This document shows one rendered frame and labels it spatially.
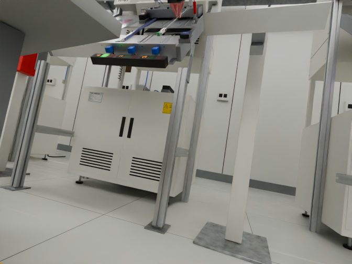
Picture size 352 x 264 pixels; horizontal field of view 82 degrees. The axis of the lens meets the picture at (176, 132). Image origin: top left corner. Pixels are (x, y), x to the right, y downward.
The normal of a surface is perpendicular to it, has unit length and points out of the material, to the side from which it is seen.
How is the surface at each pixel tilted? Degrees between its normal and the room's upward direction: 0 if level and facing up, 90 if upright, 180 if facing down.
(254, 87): 90
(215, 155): 90
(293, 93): 90
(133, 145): 90
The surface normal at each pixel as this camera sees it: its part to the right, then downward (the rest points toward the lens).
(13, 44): 0.86, 0.10
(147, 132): -0.25, -0.12
